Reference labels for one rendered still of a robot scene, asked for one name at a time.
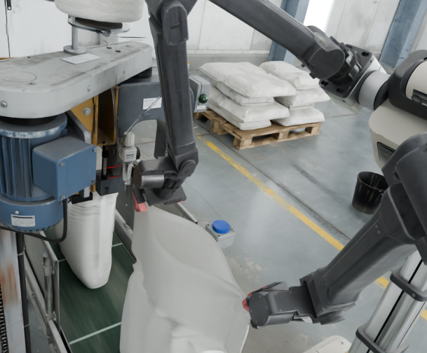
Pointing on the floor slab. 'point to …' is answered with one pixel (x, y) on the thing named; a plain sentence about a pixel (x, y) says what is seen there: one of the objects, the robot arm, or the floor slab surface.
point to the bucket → (369, 191)
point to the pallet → (242, 136)
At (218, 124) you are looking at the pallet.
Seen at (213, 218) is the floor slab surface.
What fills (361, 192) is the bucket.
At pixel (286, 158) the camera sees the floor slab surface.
